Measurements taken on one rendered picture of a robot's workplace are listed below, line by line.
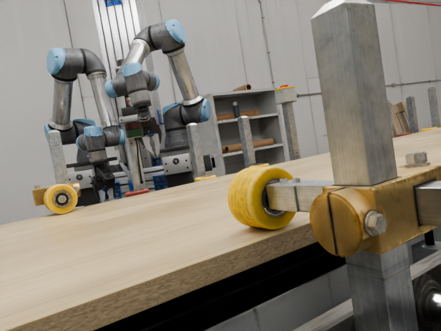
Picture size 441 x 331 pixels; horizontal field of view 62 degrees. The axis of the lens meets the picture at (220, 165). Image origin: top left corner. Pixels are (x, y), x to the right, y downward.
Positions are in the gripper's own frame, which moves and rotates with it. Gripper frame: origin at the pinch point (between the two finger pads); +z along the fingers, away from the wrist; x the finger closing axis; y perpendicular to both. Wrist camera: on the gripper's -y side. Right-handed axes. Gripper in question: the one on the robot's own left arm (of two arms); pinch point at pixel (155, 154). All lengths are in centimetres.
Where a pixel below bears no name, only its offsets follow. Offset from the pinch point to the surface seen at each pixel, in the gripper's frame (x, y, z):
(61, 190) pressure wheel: 25.3, -38.6, 3.2
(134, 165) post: 7.6, -9.2, 2.0
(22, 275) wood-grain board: 16, -95, 11
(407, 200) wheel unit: -21, -116, 9
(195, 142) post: -16.0, 0.9, -0.7
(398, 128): -349, 374, 53
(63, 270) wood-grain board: 11, -97, 11
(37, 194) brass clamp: 36.8, -22.7, 2.7
